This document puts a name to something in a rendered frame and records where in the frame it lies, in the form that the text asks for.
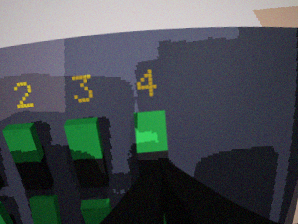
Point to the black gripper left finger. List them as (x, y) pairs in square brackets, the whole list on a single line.
[(142, 203)]

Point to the dark grey switch panel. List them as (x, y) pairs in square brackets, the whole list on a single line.
[(81, 118)]

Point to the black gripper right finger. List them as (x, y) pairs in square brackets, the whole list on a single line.
[(188, 201)]

